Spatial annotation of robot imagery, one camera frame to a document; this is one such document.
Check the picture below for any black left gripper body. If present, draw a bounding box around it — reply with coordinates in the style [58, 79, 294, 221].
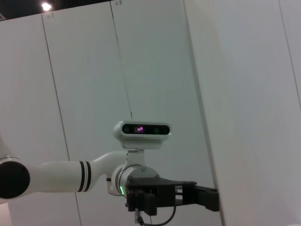
[126, 176, 198, 217]

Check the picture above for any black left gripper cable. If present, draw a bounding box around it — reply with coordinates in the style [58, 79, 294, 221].
[134, 204, 177, 226]

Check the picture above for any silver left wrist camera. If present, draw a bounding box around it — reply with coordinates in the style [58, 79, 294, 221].
[113, 121, 172, 151]

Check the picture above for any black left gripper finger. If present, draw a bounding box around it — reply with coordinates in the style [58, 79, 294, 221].
[194, 185, 220, 200]
[194, 199, 220, 212]

